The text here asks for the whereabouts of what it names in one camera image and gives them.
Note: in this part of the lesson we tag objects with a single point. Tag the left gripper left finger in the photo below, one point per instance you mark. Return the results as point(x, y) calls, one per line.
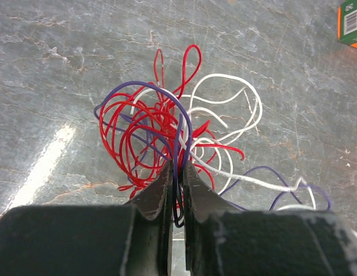
point(134, 238)

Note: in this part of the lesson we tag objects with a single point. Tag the orange green snack box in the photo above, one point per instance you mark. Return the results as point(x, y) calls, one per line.
point(347, 23)

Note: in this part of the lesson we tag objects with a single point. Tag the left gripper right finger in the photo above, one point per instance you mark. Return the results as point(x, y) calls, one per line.
point(222, 240)

